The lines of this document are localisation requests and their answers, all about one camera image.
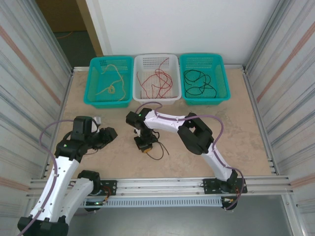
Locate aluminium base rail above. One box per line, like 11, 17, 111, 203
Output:
26, 175, 296, 199

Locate orange floor cable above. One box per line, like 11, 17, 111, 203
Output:
55, 31, 74, 40

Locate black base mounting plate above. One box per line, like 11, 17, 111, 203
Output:
202, 178, 222, 195
99, 179, 118, 197

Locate wooden door frame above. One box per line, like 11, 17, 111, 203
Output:
76, 0, 104, 57

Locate teal plastic basket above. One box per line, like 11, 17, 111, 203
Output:
179, 53, 232, 106
83, 56, 135, 109

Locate red black base wires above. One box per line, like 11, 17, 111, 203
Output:
102, 185, 113, 205
222, 188, 248, 211

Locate slotted grey cable duct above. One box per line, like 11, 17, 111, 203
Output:
78, 198, 223, 208

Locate black left gripper wire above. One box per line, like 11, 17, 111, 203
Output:
87, 146, 104, 155

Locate white plastic basket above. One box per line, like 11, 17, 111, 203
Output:
132, 54, 182, 106

